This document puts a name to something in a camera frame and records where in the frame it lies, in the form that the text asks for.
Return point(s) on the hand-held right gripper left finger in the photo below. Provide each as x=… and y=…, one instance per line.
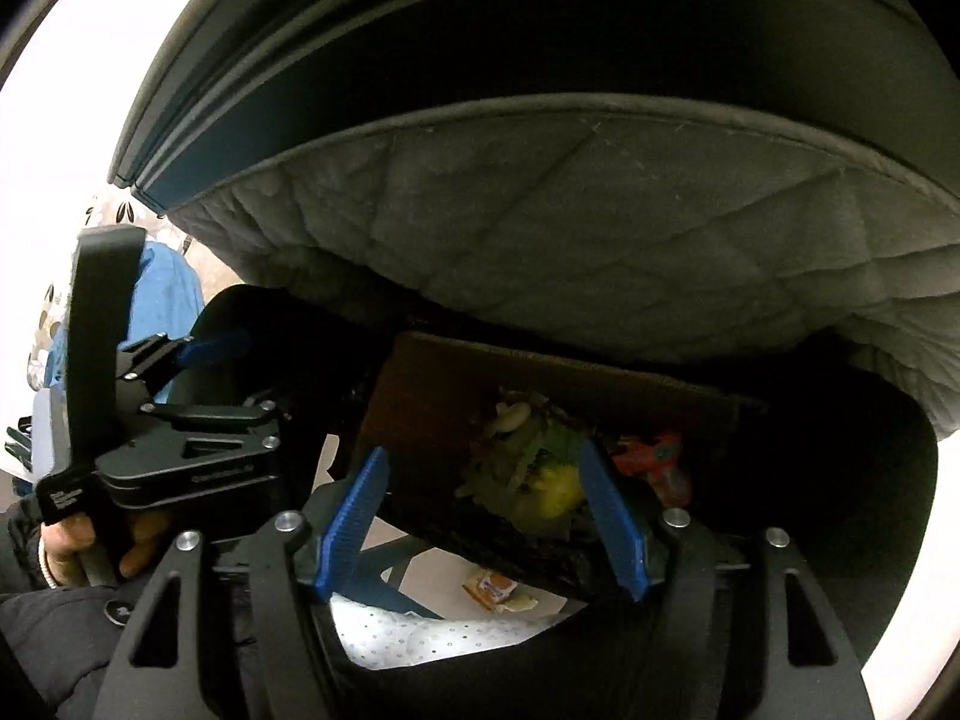
x=352, y=517

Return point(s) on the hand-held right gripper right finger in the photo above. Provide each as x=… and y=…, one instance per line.
x=611, y=517

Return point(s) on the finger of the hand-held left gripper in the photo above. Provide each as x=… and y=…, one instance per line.
x=217, y=412
x=217, y=349

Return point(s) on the green yellow toy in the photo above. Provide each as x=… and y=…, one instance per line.
x=525, y=465

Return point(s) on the brown cardboard sheet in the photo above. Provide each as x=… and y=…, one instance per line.
x=435, y=405

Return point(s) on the black plastic bag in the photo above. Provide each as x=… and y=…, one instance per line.
x=825, y=465

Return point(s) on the person's left forearm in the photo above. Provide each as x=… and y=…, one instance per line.
x=60, y=637

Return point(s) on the person's left hand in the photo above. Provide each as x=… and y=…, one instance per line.
x=64, y=547

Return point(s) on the orange toy water gun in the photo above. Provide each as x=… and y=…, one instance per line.
x=652, y=454

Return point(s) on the blue cloth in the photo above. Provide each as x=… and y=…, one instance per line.
x=169, y=285

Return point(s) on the white dotted cloth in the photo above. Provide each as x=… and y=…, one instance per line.
x=405, y=637

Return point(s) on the small snack wrapper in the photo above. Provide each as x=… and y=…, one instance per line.
x=491, y=586

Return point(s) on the grey quilted cushion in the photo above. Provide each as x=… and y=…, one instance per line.
x=562, y=240

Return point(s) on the dark grey furniture frame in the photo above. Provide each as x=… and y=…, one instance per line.
x=450, y=30

